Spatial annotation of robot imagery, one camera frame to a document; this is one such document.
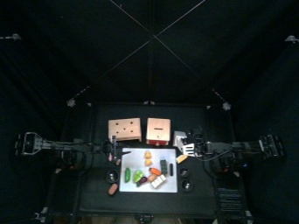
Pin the white toy cleaver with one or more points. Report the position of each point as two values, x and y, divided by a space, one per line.
134 152

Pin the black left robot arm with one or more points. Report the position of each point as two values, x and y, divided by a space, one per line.
57 145

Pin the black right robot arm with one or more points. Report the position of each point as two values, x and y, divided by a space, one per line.
240 145

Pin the yellow toy piece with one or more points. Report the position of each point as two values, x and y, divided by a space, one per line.
181 158

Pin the white cutting board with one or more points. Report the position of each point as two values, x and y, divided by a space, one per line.
133 159

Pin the small black bowl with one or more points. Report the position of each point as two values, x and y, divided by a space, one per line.
112 176
186 185
182 172

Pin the wooden box with round holes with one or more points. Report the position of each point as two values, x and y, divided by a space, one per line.
124 129

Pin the green toy cucumber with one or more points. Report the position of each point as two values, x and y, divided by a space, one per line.
126 175

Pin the green toy bell pepper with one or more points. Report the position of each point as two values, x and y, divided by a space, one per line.
137 176

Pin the dark green sliced toy block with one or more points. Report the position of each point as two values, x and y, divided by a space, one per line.
162 167

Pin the wooden box with red drawer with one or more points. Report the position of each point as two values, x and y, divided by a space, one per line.
157 131

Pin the orange toy carrot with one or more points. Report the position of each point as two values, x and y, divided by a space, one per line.
154 171

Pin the purple toy eggplant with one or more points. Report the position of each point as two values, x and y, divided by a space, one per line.
141 181

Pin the beige toy potato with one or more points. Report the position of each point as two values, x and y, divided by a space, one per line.
150 177

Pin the reddish toy sausage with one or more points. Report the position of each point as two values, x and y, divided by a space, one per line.
112 189

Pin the white sliced toy block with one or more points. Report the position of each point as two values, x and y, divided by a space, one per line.
157 181

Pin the black panel with white print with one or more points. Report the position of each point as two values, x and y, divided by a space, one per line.
229 201

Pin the metal frame clamp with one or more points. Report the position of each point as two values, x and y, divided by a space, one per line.
14 37
225 106
291 38
70 102

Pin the table-level camera mount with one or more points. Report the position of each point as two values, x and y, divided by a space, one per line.
144 218

